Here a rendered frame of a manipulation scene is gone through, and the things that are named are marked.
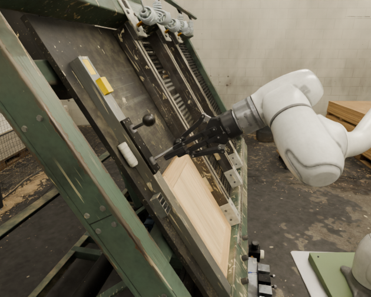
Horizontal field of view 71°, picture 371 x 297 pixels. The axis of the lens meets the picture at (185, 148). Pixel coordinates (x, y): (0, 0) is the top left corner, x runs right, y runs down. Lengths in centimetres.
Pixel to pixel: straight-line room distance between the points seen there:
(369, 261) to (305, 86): 83
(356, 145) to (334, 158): 12
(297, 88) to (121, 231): 53
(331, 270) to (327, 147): 98
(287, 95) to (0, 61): 62
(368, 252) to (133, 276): 91
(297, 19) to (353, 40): 132
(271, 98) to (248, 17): 578
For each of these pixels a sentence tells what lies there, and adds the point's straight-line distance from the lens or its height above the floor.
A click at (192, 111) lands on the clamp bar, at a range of 163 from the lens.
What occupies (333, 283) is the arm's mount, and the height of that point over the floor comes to 78.
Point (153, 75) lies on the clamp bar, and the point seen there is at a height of 163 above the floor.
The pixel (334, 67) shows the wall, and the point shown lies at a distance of 700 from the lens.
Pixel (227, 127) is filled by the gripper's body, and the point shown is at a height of 154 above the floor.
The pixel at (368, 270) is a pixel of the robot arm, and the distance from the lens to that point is 132.
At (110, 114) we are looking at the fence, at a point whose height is 155.
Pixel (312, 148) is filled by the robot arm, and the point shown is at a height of 155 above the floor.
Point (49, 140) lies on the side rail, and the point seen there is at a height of 154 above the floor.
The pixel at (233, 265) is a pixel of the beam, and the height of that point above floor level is 90.
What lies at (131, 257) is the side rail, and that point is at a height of 125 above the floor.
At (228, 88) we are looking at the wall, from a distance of 637.
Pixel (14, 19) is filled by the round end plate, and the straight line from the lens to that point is 158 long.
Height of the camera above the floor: 173
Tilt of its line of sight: 20 degrees down
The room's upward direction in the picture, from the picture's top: straight up
